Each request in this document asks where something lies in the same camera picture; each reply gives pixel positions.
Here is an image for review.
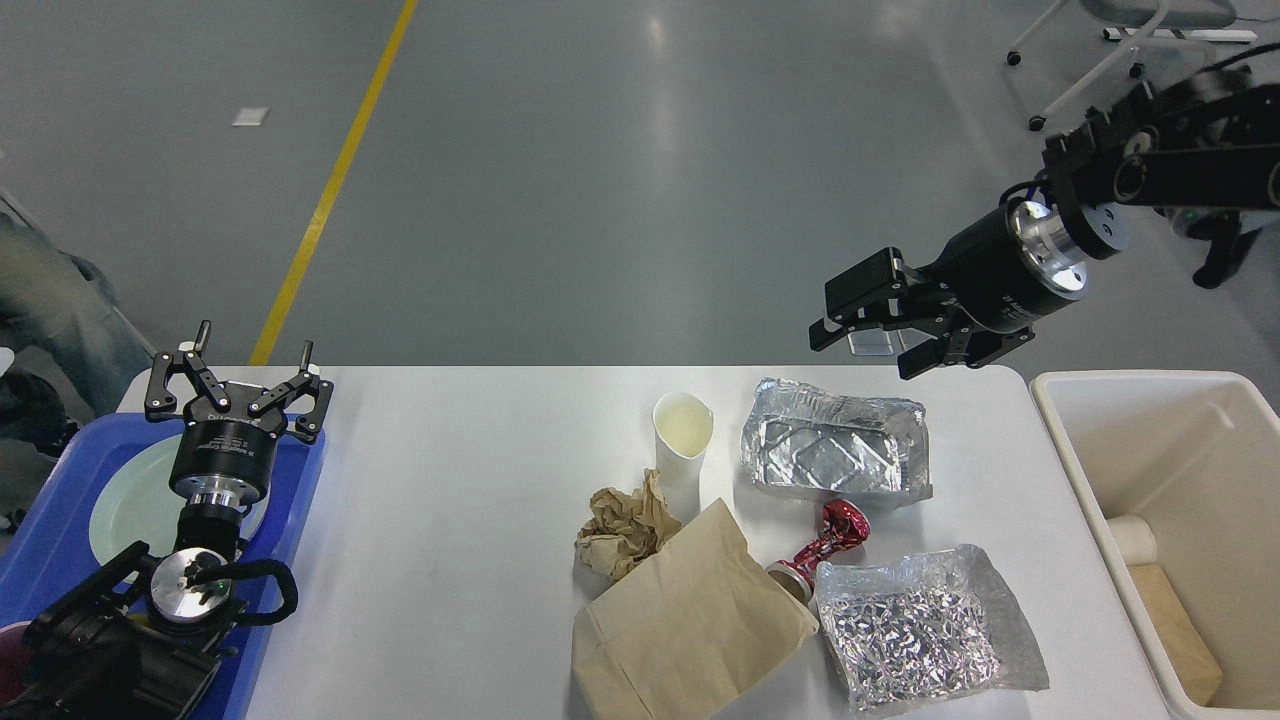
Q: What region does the white office chair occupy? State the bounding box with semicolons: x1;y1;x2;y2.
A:
1004;1;1258;133

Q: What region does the blue plastic tray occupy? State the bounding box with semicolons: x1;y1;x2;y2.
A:
0;414;326;720

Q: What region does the aluminium foil sheet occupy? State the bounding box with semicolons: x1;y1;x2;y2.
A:
814;544;1050;719

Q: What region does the white plastic bin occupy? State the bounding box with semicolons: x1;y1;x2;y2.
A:
1030;370;1279;719

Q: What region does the crushed red can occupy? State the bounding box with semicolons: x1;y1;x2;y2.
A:
765;498;870;603

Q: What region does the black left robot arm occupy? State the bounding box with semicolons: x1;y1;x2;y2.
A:
3;322;334;719

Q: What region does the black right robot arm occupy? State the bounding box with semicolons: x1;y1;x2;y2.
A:
808;53;1279;380

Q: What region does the mint green plate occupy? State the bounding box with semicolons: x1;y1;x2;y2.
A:
88;436;269;568

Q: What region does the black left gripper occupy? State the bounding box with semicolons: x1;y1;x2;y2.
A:
143;320;334;506

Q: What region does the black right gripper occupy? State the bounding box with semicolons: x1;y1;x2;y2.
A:
809;200;1088;380

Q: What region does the white paper cup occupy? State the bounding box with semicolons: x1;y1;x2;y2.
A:
652;392;714;521

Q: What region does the pink mug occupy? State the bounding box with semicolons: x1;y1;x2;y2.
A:
0;620;32;707

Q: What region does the aluminium foil tray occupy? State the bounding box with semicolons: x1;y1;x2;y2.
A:
741;377;934;510

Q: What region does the white cup in bin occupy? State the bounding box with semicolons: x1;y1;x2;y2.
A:
1106;514;1158;568

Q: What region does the brown paper bag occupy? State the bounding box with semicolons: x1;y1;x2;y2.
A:
571;501;818;719

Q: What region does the white table foot bar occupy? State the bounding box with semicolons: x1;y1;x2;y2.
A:
1103;27;1257;45

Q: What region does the brown paper ball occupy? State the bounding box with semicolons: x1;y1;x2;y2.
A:
573;468;684;582

